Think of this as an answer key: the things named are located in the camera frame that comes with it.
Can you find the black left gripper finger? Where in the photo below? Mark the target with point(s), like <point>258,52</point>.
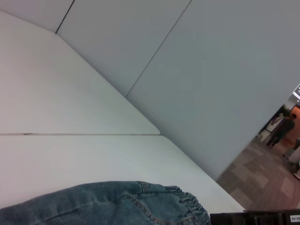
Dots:
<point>253,219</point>

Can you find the blue denim shorts with print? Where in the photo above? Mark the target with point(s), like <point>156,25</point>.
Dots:
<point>105,206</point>

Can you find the grey office chair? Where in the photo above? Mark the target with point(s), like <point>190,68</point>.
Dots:
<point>295,154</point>

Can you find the person in dark clothes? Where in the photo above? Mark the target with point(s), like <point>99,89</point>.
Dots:
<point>282,131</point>

